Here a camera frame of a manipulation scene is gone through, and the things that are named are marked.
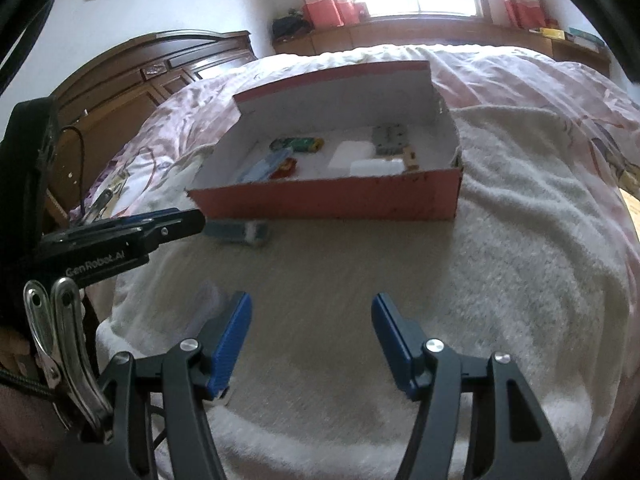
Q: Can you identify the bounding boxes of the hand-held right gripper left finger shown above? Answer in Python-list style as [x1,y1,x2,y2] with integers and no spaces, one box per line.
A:
[100,290,252,480]

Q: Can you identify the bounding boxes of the grey metal plate with holes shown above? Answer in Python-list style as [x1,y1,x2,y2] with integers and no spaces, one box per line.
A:
[371,125,409,157]

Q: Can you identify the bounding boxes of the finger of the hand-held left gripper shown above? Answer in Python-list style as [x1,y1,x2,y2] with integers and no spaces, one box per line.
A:
[135,208,206,251]
[70,208,171,233]

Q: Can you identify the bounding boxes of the pink printed quilt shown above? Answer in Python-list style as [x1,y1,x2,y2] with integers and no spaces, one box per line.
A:
[70,44,640,226]

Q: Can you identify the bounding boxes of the white earbuds case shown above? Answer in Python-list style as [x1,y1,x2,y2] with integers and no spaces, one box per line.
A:
[327,141,376,171]

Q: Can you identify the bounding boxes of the dark wooden headboard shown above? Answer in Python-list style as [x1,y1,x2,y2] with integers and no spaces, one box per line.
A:
[47,30,258,211]

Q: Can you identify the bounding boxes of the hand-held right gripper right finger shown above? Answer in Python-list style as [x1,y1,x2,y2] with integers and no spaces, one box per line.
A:
[370,291,571,480]

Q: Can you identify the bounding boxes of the dark bag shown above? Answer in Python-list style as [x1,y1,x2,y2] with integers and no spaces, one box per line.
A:
[272,10,314,41]

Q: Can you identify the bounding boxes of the black braided cable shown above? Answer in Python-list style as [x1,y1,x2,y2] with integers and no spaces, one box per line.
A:
[0,366,66,402]

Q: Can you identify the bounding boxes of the green book stack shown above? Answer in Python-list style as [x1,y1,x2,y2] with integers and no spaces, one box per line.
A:
[567,27,602,52]

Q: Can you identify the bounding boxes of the wooden window sill cabinet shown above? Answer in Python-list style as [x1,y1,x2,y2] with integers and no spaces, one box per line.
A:
[272,15,613,77]

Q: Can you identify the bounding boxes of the green and yellow small gadget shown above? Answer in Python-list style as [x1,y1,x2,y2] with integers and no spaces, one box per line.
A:
[270,136,325,154]

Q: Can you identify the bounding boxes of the small red gadget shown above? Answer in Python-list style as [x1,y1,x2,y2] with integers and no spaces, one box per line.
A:
[270,157,299,180]

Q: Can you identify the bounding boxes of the silver metal clamp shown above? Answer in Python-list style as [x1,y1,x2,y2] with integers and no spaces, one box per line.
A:
[24,280,117,443]

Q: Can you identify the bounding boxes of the red cardboard box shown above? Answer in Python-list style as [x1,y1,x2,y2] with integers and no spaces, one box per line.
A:
[185,60,463,222]

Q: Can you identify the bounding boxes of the blue and white gadget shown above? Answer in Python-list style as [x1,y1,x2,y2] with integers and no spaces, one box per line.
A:
[202,219,273,249]

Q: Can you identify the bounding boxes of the light blue pen-shaped item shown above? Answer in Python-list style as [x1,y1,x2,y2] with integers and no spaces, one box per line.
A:
[235,149,296,184]

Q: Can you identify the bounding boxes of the white fleece blanket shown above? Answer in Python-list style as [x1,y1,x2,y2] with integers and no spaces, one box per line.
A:
[95,105,636,480]

